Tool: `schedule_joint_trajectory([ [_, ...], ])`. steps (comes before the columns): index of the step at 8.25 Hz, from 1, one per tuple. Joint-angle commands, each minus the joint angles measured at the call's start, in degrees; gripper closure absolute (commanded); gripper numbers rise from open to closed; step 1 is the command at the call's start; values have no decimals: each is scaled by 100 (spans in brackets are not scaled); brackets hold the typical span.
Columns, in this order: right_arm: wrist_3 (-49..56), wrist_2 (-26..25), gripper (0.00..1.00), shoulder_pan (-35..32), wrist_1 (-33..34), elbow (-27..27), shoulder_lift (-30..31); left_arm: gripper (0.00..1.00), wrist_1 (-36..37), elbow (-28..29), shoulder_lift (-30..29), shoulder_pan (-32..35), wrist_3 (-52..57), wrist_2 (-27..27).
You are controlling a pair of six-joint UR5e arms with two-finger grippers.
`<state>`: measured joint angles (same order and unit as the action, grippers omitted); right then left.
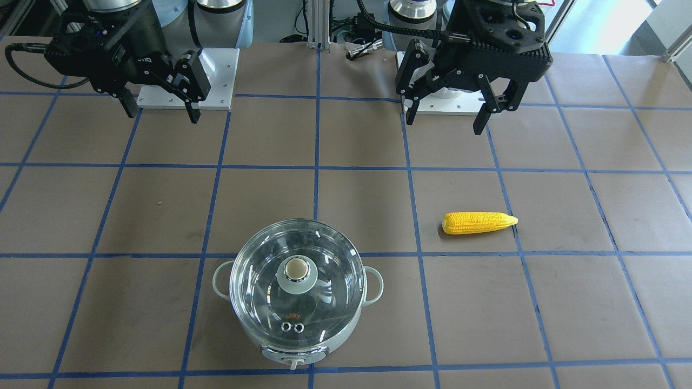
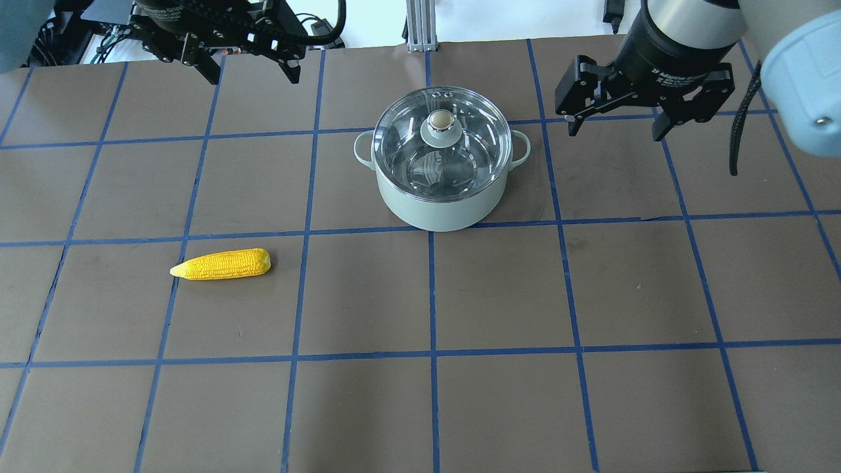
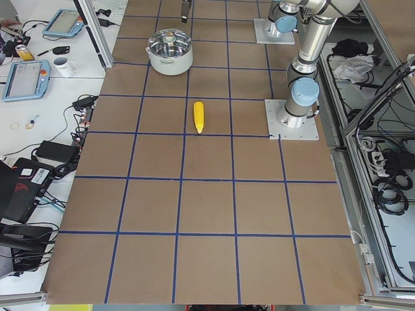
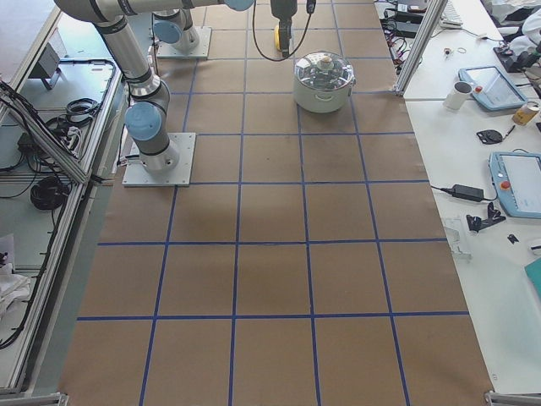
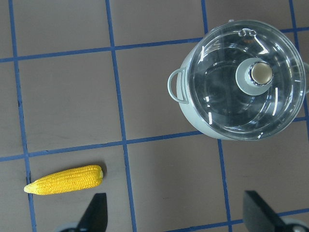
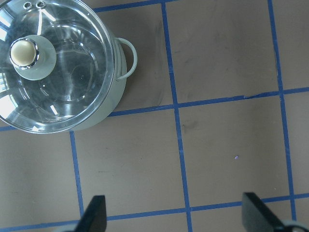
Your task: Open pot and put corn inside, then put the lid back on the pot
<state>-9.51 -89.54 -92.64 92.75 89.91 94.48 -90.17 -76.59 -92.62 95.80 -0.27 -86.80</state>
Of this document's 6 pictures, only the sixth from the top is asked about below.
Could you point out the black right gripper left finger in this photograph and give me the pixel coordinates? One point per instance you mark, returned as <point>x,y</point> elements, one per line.
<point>94,218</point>

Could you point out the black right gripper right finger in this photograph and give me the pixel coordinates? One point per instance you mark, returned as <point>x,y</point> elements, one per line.
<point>257,217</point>

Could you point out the pale green cooking pot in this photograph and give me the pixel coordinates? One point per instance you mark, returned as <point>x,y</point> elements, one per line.
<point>116,90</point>

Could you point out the glass pot lid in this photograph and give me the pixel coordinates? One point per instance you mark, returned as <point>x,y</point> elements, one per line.
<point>56,64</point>

